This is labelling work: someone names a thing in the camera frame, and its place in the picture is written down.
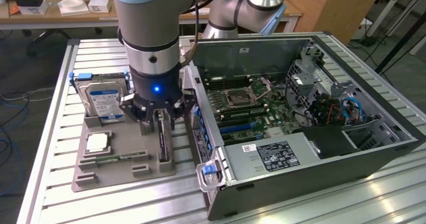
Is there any metal disk bay cage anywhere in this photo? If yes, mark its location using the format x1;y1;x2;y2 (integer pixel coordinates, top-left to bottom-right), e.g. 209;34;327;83
284;46;326;97

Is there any green motherboard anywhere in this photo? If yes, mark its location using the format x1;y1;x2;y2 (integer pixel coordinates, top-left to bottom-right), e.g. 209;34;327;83
201;68;306;145

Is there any green RAM stick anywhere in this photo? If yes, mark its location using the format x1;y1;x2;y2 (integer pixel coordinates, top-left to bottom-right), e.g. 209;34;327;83
94;152;142;163

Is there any black slanted pole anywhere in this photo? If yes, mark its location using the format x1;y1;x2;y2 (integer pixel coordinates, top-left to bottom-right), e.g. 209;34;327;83
374;0;426;75

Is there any CPU socket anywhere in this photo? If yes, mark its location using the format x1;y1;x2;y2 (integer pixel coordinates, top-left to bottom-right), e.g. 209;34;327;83
223;88;259;107

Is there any black open PC case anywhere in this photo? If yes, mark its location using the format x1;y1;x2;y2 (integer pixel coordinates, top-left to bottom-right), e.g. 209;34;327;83
177;31;426;221

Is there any hard disk with blue carrier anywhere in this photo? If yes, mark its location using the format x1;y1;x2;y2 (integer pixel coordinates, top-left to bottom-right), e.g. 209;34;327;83
67;70;133;124

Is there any wooden cabinet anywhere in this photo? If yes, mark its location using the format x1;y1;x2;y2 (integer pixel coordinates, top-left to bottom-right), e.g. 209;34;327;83
284;0;388;45

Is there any white box with round recess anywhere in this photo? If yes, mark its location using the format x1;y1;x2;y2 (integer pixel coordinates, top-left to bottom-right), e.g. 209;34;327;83
57;0;91;17

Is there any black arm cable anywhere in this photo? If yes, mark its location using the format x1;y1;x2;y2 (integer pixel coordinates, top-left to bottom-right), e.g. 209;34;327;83
181;0;223;67

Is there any blue network cable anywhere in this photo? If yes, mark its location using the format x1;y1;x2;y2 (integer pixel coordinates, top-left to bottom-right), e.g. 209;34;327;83
0;94;29;197

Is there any blue case latch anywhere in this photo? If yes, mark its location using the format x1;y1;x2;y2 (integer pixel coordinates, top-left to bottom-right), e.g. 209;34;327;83
201;164;216;176

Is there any silver CPU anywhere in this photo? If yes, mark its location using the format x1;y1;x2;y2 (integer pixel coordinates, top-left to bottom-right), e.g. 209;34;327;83
85;134;110;153

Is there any white labelled box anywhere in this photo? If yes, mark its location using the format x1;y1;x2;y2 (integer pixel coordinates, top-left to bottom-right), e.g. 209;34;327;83
86;0;113;13

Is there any black RAM slot bank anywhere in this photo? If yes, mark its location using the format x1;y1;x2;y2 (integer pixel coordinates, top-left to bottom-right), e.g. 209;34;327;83
214;104;268;122
203;74;252;90

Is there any low-profile graphics card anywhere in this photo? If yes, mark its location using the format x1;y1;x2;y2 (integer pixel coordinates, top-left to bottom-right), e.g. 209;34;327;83
154;109;171;164

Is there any blue wire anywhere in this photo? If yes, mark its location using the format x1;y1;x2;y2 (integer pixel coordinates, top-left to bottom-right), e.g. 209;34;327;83
340;97;367;125

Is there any silver chipset heatsink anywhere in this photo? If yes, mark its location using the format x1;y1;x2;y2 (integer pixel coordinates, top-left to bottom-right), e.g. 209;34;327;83
264;128;286;138

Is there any grey cable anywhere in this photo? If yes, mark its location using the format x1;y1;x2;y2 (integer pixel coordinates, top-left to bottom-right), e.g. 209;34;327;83
0;86;54;101

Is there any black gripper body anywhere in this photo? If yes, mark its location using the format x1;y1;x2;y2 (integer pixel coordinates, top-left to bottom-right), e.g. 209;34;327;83
129;64;186;122

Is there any grey parts rack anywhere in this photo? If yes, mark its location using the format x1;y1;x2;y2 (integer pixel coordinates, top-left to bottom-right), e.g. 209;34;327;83
70;110;177;194

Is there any wooden desk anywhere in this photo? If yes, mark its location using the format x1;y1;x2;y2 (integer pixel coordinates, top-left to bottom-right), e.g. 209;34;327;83
0;0;303;39

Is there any open socket cover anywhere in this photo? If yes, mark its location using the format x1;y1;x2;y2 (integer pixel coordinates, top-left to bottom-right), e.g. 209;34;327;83
247;76;272;102

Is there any white box with black lid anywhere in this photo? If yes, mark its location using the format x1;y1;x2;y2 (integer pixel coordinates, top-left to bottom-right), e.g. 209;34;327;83
14;0;49;15

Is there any silver power supply unit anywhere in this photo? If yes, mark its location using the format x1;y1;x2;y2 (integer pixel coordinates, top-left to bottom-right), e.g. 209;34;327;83
220;133;322;181

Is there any black chair base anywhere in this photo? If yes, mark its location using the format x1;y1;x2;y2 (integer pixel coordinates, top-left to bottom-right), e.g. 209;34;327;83
21;29;73;57

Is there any orange wire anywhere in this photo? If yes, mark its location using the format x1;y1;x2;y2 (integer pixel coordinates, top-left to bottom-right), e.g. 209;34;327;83
327;104;344;124

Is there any blue expansion slot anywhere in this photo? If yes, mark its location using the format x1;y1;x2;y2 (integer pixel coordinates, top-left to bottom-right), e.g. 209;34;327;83
218;124;254;134

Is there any white flat box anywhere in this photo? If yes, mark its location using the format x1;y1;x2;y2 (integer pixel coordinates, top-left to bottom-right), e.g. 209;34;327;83
181;1;210;16

